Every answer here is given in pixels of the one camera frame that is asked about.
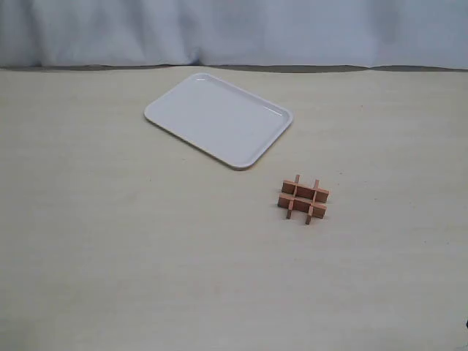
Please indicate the white plastic tray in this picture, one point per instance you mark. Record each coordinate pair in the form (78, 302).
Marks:
(224, 121)

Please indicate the white cloth backdrop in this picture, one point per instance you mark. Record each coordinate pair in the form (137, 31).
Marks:
(258, 33)

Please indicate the wooden bar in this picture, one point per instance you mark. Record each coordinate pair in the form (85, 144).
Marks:
(291, 202)
(314, 211)

